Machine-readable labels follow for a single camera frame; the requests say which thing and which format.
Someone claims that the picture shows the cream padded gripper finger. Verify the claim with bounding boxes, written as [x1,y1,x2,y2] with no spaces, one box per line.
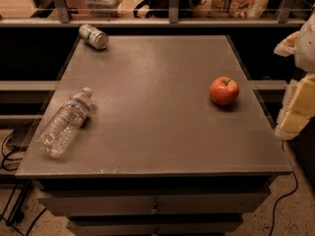
[274,31,298,57]
[275,75,315,141]

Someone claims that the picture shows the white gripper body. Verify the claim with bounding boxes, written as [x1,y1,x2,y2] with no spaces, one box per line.
[294,14,315,73]

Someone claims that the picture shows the red apple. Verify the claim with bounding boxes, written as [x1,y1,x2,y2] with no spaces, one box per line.
[210,77,239,106]

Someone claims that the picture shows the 7up soda can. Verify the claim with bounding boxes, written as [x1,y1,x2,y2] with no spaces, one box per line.
[79,25,108,50]

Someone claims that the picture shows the printed snack bag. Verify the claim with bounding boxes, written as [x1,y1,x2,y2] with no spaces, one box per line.
[208,0,269,19]

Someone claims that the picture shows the black bag on shelf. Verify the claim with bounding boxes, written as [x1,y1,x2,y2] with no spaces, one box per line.
[133,0,208,18]

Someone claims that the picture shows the grey drawer cabinet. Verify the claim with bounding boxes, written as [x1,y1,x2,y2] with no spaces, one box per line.
[17,35,291,236]

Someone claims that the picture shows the clear plastic water bottle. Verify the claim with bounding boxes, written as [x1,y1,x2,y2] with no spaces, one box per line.
[36,88,93,158]

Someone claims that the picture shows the grey metal shelf rail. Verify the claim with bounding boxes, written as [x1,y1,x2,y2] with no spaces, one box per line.
[0,0,314,28]

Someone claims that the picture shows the black cable on right floor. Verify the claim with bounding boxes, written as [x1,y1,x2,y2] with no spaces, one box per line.
[268,141,299,236]

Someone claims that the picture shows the black cables on left floor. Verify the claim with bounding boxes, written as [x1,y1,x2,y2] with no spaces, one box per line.
[0,121,48,236]

